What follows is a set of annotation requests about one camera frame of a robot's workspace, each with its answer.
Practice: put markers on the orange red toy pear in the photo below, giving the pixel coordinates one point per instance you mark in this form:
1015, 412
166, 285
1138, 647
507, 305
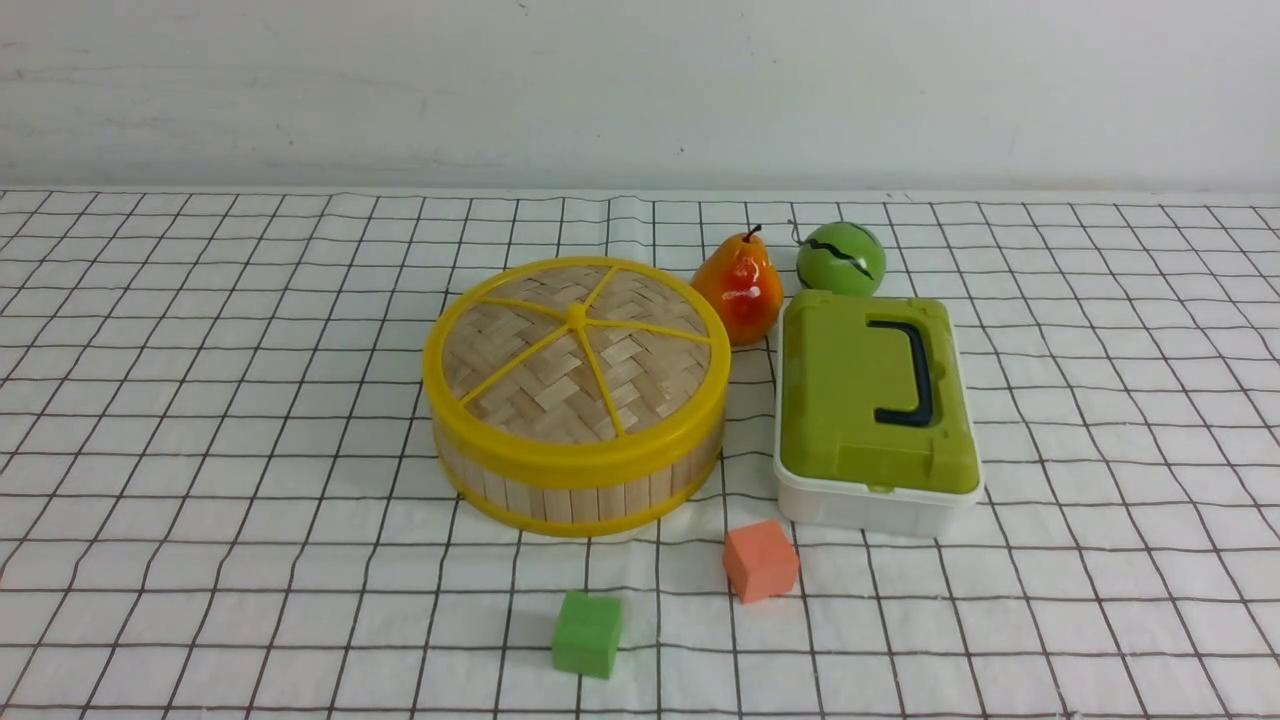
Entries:
740, 282

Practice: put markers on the green foam cube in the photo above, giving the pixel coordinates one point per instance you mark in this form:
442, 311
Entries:
587, 635

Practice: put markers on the bamboo steamer basket yellow rim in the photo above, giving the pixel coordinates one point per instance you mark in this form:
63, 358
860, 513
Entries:
618, 499

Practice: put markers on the orange foam cube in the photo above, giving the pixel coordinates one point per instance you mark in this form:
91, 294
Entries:
760, 561

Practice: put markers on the yellow bamboo steamer lid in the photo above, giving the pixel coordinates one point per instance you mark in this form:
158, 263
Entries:
572, 373

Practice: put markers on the white box with green lid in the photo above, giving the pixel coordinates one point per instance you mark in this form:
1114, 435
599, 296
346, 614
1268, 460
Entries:
872, 431

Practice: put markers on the white black grid tablecloth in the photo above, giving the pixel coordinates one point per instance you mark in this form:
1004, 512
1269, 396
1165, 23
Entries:
221, 499

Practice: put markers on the green toy watermelon ball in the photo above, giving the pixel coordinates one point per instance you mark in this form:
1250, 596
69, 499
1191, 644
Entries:
841, 257

